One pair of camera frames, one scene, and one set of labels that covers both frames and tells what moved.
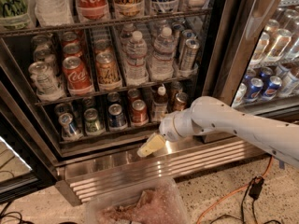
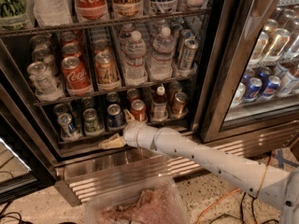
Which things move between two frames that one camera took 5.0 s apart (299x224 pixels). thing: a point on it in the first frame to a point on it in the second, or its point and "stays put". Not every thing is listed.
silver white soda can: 46,86 stays put
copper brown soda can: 181,98 stays put
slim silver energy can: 190,54 stays put
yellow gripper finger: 153,143 to 115,141
